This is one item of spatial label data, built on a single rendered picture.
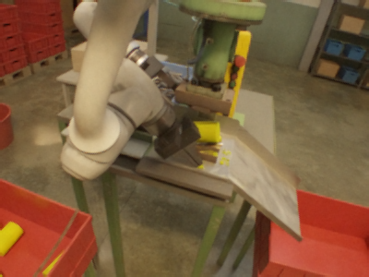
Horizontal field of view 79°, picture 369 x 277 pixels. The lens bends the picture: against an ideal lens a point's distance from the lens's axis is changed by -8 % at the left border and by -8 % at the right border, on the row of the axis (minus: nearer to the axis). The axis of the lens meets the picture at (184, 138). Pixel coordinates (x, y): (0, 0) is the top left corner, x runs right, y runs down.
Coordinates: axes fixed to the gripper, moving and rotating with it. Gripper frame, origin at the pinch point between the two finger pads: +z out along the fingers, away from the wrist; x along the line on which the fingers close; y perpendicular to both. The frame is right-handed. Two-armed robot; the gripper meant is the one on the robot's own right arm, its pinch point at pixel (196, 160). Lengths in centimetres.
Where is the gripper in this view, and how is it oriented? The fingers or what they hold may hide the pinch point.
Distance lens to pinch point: 76.3
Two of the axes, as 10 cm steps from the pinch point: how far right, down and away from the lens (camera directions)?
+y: -1.5, -6.0, 7.9
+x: -8.3, 5.1, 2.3
